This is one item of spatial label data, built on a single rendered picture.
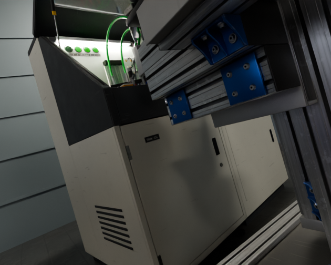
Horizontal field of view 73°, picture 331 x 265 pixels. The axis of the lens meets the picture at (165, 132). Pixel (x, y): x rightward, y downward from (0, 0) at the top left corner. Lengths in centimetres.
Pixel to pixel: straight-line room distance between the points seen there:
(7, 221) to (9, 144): 80
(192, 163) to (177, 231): 33
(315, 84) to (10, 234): 292
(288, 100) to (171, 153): 65
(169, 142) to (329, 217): 68
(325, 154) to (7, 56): 312
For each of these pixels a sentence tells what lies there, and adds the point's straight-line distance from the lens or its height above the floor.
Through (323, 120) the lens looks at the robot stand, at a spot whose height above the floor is 64.
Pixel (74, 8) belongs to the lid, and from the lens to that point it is 161.
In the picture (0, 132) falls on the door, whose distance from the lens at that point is 301.
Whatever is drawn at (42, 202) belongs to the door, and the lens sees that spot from 299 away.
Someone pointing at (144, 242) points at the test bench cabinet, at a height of 30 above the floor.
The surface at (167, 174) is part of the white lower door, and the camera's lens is 105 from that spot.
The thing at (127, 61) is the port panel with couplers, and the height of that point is 129.
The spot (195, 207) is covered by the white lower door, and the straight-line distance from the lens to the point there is 118.
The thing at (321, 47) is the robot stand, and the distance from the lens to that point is 59.
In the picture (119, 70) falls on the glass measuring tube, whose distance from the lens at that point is 167.
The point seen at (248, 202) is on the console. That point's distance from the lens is 156.
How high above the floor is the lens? 71
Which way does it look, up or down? level
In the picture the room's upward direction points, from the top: 16 degrees counter-clockwise
